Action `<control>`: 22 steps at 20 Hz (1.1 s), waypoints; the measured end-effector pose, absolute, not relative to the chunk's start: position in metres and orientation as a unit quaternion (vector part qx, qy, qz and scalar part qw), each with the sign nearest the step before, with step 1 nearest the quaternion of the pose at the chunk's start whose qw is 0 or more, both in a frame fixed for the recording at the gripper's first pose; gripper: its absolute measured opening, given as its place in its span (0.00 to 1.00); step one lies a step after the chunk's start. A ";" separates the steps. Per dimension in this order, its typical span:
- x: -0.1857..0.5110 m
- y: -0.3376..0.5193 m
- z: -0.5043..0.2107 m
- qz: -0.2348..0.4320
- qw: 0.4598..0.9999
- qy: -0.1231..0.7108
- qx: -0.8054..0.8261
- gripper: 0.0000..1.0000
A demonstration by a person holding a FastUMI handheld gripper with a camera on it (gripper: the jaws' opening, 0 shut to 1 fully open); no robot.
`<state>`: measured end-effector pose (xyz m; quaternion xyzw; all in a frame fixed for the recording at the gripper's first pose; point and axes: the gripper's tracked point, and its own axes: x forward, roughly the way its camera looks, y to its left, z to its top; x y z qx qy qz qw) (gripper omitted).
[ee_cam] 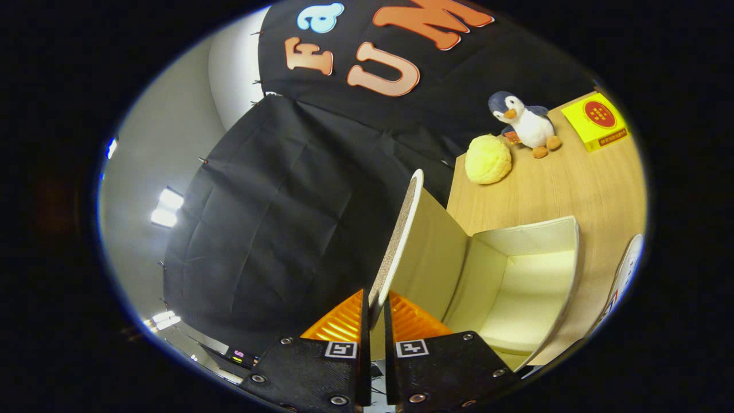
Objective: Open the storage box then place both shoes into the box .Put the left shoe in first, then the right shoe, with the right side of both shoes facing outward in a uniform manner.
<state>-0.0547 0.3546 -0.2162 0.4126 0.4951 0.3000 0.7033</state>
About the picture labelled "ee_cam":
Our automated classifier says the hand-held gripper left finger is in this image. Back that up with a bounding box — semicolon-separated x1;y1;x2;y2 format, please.
240;290;372;413

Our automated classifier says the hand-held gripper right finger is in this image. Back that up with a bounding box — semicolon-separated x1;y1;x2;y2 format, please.
383;291;520;413

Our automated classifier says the beige fabric storage box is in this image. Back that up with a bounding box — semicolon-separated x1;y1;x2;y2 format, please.
367;169;581;373

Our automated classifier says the white canvas shoe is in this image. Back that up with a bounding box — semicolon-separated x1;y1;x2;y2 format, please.
588;234;645;333

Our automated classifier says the dark device with lit display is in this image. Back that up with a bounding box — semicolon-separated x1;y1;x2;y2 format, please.
198;341;261;371

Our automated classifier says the black backdrop cloth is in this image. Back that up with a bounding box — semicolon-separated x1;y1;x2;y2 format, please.
162;0;600;356

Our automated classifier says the yellow round plush toy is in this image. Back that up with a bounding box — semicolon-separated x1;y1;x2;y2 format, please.
464;134;513;185

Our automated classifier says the small ceiling light panel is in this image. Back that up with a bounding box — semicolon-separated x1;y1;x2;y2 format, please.
150;186;185;228

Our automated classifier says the penguin plush toy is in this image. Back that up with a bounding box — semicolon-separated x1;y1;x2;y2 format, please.
487;91;563;159

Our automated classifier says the yellow book with red circle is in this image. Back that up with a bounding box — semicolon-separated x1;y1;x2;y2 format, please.
561;92;630;153

